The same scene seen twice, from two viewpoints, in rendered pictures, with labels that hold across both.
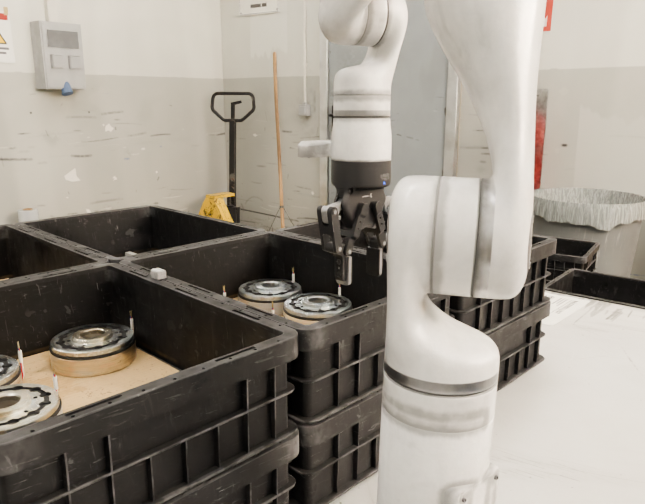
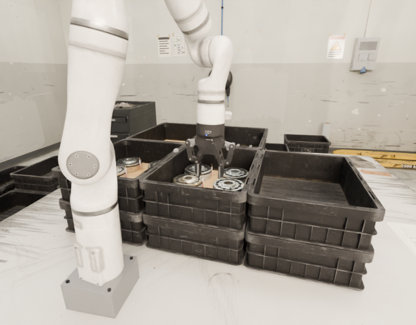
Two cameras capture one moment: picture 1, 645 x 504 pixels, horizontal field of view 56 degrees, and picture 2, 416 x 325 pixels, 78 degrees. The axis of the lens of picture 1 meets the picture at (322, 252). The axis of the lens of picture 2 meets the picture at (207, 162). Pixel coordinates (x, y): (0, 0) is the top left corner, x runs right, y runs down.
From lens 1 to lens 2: 0.78 m
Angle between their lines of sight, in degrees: 59
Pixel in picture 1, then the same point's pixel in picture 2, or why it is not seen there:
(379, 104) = (204, 97)
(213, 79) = not seen: outside the picture
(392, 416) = not seen: hidden behind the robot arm
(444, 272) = not seen: hidden behind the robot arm
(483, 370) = (74, 206)
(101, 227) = (242, 133)
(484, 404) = (78, 219)
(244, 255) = (241, 156)
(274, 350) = (122, 181)
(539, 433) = (264, 305)
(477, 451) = (79, 235)
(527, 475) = (217, 306)
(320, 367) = (150, 197)
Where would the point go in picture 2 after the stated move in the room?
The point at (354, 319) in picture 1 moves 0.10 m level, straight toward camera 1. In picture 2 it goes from (160, 186) to (121, 193)
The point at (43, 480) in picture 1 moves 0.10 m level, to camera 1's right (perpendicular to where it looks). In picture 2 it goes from (64, 183) to (64, 196)
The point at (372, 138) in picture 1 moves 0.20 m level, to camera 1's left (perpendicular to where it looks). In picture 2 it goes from (200, 113) to (171, 104)
